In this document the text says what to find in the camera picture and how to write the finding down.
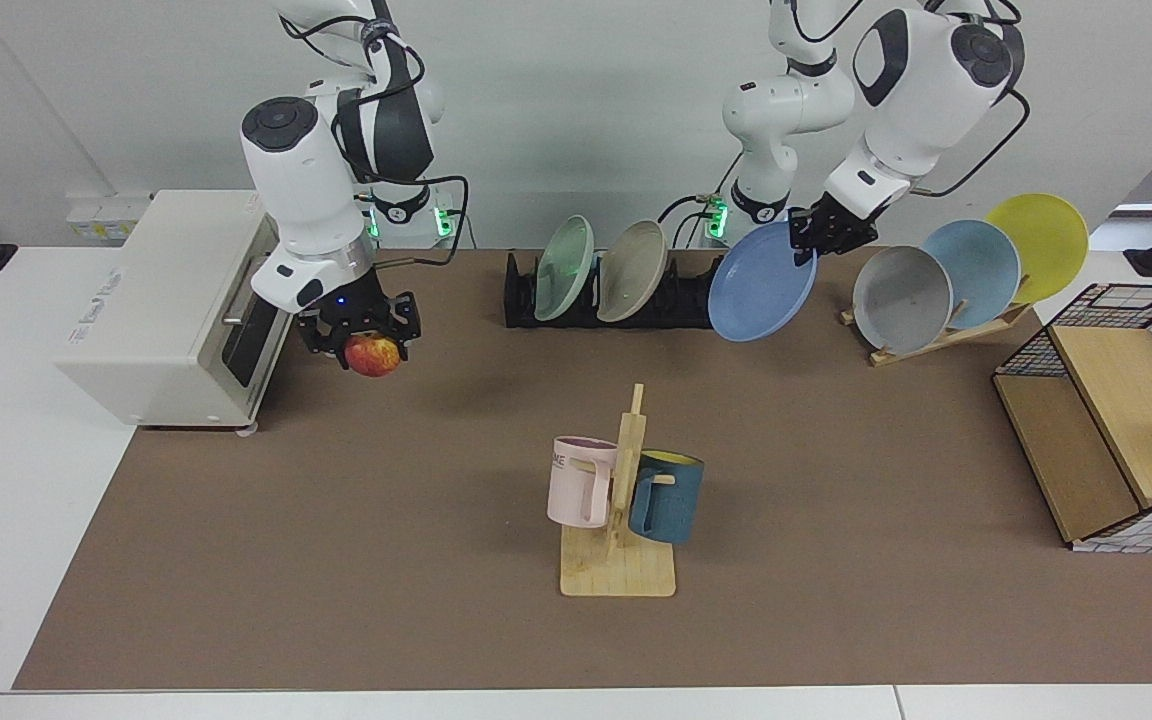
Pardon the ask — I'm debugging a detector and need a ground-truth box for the red yellow apple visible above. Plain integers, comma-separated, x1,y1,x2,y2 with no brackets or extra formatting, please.
345,334,402,378

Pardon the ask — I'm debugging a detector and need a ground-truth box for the periwinkle blue plate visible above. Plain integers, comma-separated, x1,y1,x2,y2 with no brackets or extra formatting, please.
708,220,819,343

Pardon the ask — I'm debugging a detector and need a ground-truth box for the grey plate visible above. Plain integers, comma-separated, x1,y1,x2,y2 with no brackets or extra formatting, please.
852,246,955,356

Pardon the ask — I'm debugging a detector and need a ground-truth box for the black dish rack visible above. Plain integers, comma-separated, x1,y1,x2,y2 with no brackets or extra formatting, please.
504,250,732,331

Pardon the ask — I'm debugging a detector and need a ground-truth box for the light blue plate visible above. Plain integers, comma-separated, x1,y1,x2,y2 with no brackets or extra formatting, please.
921,219,1022,331

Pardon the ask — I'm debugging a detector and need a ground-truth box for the wooden plate stand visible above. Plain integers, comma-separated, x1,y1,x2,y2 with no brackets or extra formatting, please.
840,300,1034,368

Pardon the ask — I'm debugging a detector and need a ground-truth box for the beige plate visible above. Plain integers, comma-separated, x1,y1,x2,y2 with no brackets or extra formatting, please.
597,220,670,324

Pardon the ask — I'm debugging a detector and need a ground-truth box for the pale green plate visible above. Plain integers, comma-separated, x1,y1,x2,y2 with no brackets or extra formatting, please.
533,215,597,323

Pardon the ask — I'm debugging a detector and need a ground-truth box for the yellow plate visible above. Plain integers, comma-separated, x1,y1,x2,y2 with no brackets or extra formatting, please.
984,193,1090,305

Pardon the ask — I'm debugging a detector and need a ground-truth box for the pale toaster oven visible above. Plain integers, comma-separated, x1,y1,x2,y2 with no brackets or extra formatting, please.
54,190,303,436

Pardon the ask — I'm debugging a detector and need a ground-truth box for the brown table cloth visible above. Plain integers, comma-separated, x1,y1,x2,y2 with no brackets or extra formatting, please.
13,247,1152,691

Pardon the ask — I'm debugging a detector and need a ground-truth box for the pink mug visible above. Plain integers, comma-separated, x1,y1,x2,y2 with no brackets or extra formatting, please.
547,436,619,529

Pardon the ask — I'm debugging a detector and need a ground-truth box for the teal mug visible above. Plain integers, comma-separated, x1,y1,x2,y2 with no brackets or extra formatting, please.
628,451,705,545

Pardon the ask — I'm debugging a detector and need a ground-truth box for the wooden cup stand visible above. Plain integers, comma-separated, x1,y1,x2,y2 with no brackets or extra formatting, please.
560,383,678,599

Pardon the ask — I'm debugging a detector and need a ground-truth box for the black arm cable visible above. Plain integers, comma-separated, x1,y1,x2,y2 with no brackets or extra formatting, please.
351,175,470,270
908,88,1029,198

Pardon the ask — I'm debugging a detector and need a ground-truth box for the white wall socket box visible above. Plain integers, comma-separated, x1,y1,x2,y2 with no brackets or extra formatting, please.
66,195,153,243

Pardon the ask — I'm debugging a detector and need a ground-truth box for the wire basket with wooden floor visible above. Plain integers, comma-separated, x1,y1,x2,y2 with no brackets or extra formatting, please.
992,283,1152,554

